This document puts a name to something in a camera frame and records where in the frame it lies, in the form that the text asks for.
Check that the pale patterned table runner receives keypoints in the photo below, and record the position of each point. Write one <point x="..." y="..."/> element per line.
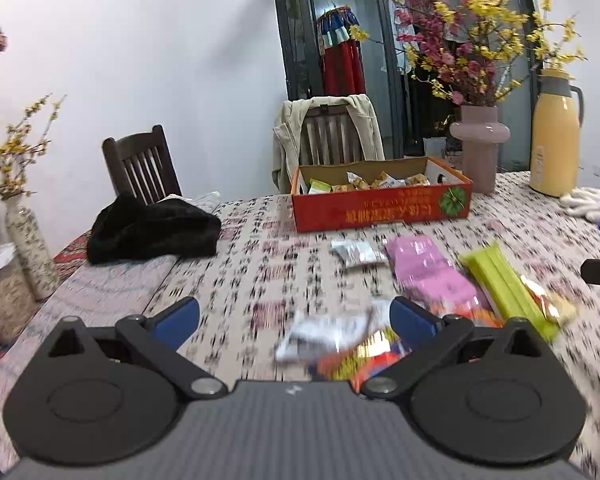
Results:
<point x="80" y="300"/>

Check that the slim floral patterned vase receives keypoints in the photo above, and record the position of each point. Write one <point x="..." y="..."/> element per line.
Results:
<point x="30" y="250"/>

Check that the yellow blossom twigs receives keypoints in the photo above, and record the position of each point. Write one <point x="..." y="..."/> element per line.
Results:
<point x="12" y="147"/>

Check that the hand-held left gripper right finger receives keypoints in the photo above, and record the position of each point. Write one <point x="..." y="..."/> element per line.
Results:
<point x="412" y="322"/>

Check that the pink snack packet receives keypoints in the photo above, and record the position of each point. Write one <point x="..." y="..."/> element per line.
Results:
<point x="430" y="270"/>

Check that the red snack bag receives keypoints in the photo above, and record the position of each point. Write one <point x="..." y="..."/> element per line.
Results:
<point x="360" y="360"/>

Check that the black fuzzy cloth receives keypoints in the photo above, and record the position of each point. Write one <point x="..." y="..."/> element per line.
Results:
<point x="150" y="232"/>

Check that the white glove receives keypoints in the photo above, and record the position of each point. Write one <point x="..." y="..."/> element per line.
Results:
<point x="587" y="200"/>

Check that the hanging red and blue garment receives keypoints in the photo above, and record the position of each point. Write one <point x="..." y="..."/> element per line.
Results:
<point x="342" y="70"/>

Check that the white silver snack packet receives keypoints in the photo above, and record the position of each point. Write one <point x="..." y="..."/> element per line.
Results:
<point x="320" y="335"/>

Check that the lime green snack packet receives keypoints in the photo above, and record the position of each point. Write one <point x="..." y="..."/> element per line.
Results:
<point x="500" y="285"/>

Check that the small white grey packet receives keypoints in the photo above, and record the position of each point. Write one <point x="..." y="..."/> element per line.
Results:
<point x="357" y="252"/>

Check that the white cloth on chair seat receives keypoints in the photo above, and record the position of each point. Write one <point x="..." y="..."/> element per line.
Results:
<point x="200" y="201"/>

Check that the red cardboard box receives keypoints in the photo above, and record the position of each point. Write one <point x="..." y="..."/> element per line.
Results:
<point x="380" y="212"/>

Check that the yellow and pink flower bouquet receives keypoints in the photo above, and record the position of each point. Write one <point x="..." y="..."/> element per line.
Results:
<point x="460" y="35"/>

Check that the yellow thermos jug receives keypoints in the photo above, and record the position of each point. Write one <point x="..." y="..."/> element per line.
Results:
<point x="555" y="150"/>

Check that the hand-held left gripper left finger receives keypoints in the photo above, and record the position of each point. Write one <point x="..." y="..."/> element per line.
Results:
<point x="177" y="322"/>

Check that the pink glass vase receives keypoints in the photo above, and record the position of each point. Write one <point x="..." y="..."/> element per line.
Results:
<point x="477" y="150"/>

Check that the wooden chair with beige jacket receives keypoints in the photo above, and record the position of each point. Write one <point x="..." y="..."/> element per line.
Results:
<point x="287" y="135"/>

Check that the dark wooden chair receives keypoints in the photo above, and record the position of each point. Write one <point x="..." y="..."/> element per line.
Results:
<point x="140" y="160"/>

